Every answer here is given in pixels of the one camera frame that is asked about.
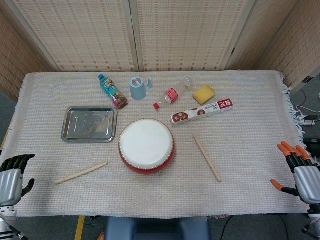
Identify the clear plastic bottle red cap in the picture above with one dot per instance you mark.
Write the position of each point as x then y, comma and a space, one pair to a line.
171, 95

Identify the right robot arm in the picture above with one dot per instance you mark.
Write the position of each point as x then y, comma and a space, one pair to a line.
315, 215

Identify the red drum white skin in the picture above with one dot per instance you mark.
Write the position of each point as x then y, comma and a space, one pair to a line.
146, 142

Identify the white woven tablecloth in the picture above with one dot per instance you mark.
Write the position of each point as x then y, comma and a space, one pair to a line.
225, 200

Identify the colourful drink bottle blue cap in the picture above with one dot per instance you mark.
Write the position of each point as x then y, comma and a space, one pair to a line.
112, 91

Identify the rectangular steel tray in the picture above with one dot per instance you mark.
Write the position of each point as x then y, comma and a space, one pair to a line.
87, 125

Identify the white power strip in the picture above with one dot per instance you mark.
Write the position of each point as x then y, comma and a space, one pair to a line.
308, 122

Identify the wooden drumstick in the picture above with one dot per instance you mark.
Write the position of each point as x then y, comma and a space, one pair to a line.
80, 173
207, 158

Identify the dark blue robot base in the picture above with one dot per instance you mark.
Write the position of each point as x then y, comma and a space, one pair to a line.
150, 230

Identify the woven bamboo folding screen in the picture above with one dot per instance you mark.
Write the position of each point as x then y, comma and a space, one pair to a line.
187, 35

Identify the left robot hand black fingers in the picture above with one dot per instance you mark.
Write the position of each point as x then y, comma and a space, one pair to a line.
10, 180

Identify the cling film box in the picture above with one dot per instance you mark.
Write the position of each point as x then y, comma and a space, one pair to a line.
202, 112

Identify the light blue plastic mug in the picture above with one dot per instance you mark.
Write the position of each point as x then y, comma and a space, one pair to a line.
137, 90

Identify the yellow sponge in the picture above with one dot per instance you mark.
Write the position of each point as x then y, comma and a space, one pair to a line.
203, 94

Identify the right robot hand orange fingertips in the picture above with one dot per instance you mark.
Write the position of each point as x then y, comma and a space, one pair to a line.
307, 180

